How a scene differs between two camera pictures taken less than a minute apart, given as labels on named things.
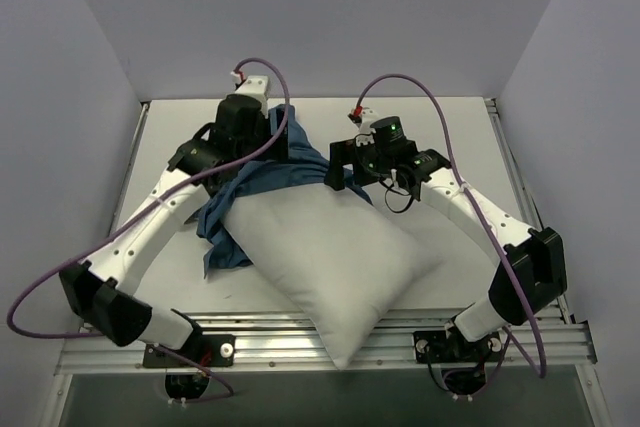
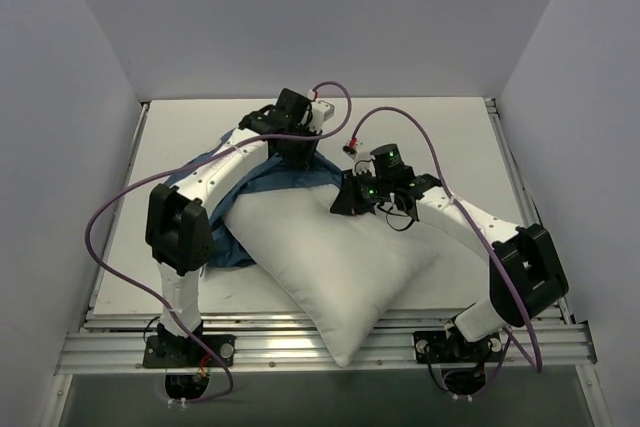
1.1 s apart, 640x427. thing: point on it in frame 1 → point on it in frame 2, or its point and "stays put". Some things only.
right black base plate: [435, 346] stays put
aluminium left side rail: [134, 142] stays put
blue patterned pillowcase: [301, 164] stays put
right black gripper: [338, 164] → [347, 198]
